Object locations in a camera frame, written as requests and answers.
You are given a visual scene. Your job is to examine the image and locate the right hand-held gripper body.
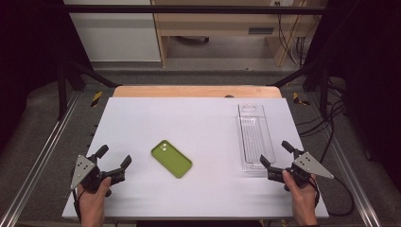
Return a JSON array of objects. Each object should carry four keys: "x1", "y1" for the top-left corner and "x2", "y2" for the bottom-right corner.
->
[{"x1": 267, "y1": 150, "x2": 336, "y2": 192}]

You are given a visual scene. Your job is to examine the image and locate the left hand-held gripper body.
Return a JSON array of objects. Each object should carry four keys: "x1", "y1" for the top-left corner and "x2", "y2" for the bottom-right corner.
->
[{"x1": 69, "y1": 152, "x2": 127, "y2": 199}]

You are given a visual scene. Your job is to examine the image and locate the clear plastic packaging box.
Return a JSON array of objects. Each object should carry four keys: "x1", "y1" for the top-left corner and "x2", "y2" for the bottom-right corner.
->
[{"x1": 235, "y1": 102, "x2": 277, "y2": 173}]

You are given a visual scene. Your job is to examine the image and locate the green phone case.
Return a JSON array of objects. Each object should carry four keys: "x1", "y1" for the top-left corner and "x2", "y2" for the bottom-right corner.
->
[{"x1": 150, "y1": 139, "x2": 194, "y2": 180}]

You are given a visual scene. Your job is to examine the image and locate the person's left hand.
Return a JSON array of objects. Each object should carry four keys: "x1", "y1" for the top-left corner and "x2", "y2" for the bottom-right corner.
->
[{"x1": 76, "y1": 176, "x2": 113, "y2": 221}]

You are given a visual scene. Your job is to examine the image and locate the person's right hand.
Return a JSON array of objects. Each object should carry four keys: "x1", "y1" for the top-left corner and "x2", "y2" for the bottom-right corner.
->
[{"x1": 281, "y1": 169, "x2": 320, "y2": 221}]

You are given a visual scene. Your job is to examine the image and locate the yellow black hazard tape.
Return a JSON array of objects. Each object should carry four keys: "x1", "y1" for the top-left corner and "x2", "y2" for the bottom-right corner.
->
[
  {"x1": 291, "y1": 91, "x2": 311, "y2": 107},
  {"x1": 90, "y1": 91, "x2": 104, "y2": 109}
]

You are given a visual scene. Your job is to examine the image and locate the white table board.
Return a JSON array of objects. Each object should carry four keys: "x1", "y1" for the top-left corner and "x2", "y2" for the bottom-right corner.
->
[{"x1": 61, "y1": 96, "x2": 330, "y2": 220}]

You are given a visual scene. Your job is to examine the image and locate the wooden table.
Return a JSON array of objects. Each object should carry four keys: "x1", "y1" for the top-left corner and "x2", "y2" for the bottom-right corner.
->
[{"x1": 112, "y1": 84, "x2": 283, "y2": 99}]

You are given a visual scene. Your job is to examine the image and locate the black curtain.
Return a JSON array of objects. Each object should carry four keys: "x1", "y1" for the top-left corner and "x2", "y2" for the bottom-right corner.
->
[
  {"x1": 0, "y1": 0, "x2": 93, "y2": 155},
  {"x1": 302, "y1": 0, "x2": 401, "y2": 185}
]

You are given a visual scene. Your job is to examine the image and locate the white cabinet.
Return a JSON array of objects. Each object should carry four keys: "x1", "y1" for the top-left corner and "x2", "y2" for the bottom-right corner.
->
[{"x1": 62, "y1": 0, "x2": 163, "y2": 63}]

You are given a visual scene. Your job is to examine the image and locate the wooden desk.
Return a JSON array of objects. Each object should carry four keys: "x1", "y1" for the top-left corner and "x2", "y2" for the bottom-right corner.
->
[{"x1": 149, "y1": 0, "x2": 327, "y2": 68}]

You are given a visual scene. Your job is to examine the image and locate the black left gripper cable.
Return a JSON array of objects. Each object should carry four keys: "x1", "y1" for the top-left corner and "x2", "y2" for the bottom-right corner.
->
[{"x1": 72, "y1": 188, "x2": 83, "y2": 222}]

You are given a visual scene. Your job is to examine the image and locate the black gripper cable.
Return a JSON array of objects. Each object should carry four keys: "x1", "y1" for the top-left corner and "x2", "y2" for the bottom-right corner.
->
[
  {"x1": 311, "y1": 175, "x2": 356, "y2": 218},
  {"x1": 72, "y1": 188, "x2": 83, "y2": 222}
]

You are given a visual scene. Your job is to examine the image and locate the aluminium floor rail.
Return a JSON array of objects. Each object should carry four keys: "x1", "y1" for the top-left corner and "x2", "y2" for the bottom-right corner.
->
[
  {"x1": 0, "y1": 90, "x2": 81, "y2": 227},
  {"x1": 305, "y1": 93, "x2": 383, "y2": 227}
]

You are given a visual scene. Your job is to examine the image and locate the black floor cables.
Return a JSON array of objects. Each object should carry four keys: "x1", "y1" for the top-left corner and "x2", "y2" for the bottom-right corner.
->
[{"x1": 297, "y1": 79, "x2": 348, "y2": 166}]

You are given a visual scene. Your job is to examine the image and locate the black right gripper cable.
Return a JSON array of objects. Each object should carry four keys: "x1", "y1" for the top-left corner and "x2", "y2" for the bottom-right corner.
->
[{"x1": 311, "y1": 175, "x2": 356, "y2": 218}]

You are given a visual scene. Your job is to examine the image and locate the black metal frame stand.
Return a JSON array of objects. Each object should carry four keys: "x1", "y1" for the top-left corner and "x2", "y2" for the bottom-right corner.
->
[
  {"x1": 56, "y1": 58, "x2": 123, "y2": 121},
  {"x1": 267, "y1": 58, "x2": 331, "y2": 118}
]

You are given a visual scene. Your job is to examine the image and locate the hanging cable bundle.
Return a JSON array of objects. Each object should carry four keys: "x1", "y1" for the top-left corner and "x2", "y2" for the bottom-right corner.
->
[{"x1": 276, "y1": 2, "x2": 317, "y2": 68}]

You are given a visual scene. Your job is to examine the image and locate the grey desk handle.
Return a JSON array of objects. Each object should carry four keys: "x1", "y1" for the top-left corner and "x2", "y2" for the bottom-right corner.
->
[{"x1": 248, "y1": 26, "x2": 275, "y2": 36}]

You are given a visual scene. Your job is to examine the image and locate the black horizontal frame bar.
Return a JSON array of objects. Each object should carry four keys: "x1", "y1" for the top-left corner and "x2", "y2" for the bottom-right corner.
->
[{"x1": 62, "y1": 4, "x2": 329, "y2": 15}]

